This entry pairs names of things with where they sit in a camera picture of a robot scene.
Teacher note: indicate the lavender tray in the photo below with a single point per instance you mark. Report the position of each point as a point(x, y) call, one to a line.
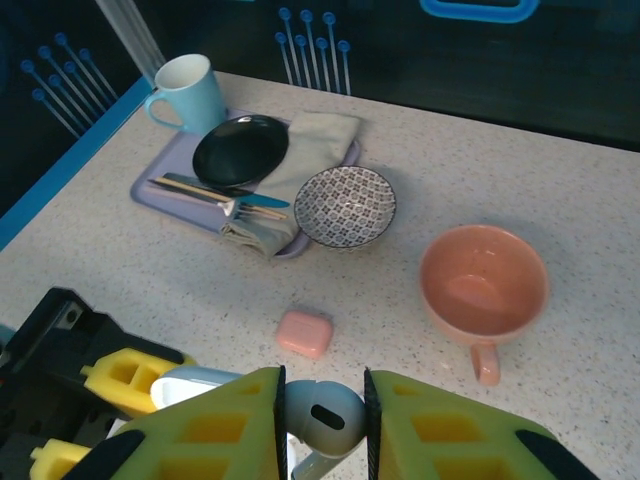
point(160, 165)

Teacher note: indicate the beige folded napkin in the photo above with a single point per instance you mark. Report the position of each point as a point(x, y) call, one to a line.
point(315, 140)

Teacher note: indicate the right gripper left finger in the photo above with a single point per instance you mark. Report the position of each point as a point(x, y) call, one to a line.
point(210, 440)

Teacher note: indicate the aluminium frame post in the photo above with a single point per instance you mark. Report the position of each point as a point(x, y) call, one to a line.
point(132, 35)

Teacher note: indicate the light blue mug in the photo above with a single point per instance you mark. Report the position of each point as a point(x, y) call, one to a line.
point(192, 100)

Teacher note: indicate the black plate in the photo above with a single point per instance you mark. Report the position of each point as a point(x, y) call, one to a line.
point(240, 152)

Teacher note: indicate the white earbud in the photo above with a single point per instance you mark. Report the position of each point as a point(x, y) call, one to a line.
point(310, 395)

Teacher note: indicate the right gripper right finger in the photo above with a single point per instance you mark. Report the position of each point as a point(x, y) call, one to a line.
point(440, 440)

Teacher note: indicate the pink charging case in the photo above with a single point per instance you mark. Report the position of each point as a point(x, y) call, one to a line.
point(305, 332)

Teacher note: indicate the patterned ceramic bowl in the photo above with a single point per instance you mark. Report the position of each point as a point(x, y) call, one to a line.
point(345, 210)

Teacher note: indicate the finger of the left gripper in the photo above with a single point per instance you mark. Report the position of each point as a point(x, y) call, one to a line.
point(55, 455)
point(100, 375)

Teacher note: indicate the white charging case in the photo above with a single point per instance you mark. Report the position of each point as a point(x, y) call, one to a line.
point(170, 392)

